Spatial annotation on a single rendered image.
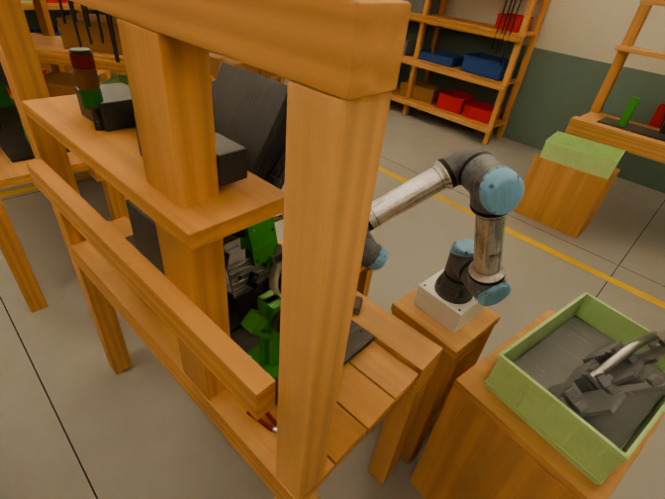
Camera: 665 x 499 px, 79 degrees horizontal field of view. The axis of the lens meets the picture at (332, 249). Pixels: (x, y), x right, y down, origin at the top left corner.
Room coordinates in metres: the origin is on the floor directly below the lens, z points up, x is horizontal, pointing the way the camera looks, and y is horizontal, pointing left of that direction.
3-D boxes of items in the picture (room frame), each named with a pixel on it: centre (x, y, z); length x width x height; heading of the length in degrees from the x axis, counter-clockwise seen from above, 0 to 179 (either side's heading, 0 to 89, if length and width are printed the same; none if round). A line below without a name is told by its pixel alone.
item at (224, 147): (0.81, 0.28, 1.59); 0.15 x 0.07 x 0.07; 51
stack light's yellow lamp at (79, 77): (1.01, 0.65, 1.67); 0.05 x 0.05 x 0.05
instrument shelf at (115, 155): (0.96, 0.54, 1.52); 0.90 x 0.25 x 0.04; 51
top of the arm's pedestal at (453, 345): (1.23, -0.50, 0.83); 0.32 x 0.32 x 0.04; 45
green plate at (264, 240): (1.17, 0.28, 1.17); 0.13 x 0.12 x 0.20; 51
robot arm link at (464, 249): (1.21, -0.49, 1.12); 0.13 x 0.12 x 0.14; 21
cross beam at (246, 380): (0.88, 0.60, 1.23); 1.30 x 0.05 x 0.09; 51
